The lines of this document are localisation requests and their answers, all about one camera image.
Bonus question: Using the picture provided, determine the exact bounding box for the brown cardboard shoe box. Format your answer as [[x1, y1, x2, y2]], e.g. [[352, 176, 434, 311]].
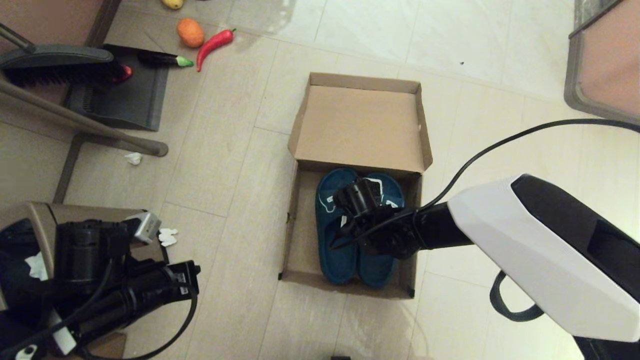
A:
[[278, 72, 434, 300]]

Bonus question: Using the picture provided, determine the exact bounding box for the black dustpan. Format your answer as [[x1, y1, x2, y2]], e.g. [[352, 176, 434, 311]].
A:
[[65, 45, 171, 133]]

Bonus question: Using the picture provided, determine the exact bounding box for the black bin liner bag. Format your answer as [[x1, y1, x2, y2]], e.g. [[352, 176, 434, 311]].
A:
[[0, 225, 51, 286]]

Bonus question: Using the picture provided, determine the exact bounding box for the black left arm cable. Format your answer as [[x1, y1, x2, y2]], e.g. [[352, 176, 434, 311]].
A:
[[75, 285, 198, 360]]

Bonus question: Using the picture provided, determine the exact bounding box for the orange toy fruit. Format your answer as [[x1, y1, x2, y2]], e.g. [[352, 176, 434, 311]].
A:
[[177, 18, 206, 49]]

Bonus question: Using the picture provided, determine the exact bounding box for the dark toy eggplant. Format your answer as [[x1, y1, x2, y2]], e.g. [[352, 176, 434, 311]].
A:
[[137, 51, 195, 69]]

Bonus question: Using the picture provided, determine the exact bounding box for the brown table with grey rim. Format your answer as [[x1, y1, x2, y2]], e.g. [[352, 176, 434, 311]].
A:
[[564, 0, 640, 129]]

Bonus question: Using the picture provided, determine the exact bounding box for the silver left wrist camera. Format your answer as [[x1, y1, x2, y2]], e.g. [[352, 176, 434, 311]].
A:
[[125, 211, 162, 245]]

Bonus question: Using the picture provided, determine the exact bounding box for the brown furniture panel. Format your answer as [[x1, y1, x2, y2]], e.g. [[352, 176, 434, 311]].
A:
[[0, 0, 123, 48]]

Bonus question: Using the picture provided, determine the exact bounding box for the brown plastic trash bin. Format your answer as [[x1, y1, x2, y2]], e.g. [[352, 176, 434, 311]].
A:
[[0, 201, 167, 261]]

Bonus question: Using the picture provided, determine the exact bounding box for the black broom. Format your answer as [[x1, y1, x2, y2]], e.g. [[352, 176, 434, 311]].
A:
[[0, 23, 123, 90]]

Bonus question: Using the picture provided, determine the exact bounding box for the red toy chili pepper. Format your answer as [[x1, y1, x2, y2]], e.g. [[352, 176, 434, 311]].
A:
[[196, 29, 236, 73]]

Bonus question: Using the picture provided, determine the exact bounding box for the blue slipper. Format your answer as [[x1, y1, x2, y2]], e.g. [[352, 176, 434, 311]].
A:
[[315, 167, 362, 286], [356, 172, 406, 289]]

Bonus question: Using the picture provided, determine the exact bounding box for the brown metal furniture frame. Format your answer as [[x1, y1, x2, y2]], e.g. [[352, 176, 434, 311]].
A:
[[0, 80, 170, 205]]

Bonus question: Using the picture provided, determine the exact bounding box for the closed brown cardboard carton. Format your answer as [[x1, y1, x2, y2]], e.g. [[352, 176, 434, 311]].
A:
[[95, 331, 127, 358]]

